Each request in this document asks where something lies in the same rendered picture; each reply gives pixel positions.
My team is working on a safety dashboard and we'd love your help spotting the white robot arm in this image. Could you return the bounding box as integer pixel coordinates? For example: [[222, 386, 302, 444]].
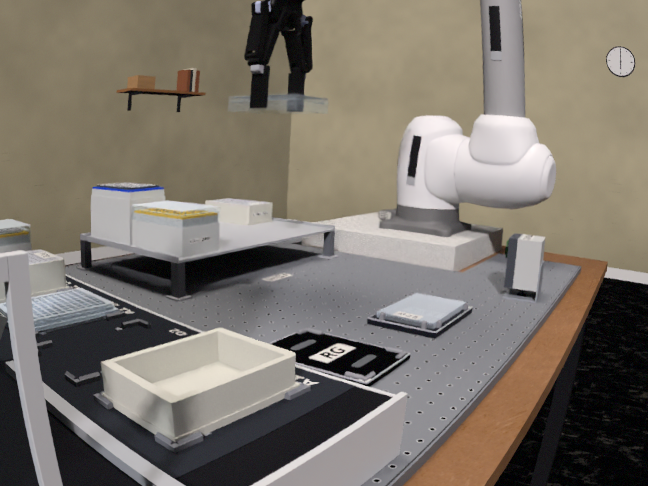
[[378, 0, 556, 237]]

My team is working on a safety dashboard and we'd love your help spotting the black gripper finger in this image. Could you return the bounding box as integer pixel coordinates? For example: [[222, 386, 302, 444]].
[[244, 0, 291, 108], [281, 9, 313, 94]]

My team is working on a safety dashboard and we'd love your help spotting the black flat nest plate labelled rg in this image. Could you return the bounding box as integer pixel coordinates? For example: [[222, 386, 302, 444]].
[[268, 328, 411, 387]]

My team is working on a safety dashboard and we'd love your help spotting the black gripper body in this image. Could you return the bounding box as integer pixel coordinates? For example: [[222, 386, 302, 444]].
[[267, 0, 304, 31]]

